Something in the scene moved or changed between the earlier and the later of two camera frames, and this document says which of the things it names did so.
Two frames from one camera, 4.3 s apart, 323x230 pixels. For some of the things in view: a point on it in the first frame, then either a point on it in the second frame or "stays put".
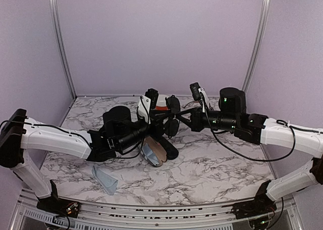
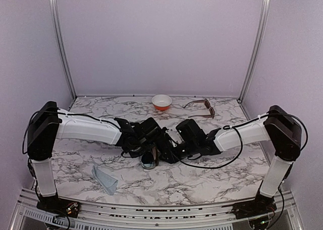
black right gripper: (195, 124) to (172, 157)
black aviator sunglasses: (171, 126) to (148, 161)
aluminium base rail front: (220, 216) stays put
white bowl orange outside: (161, 103) stays put
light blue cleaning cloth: (108, 183) stays put
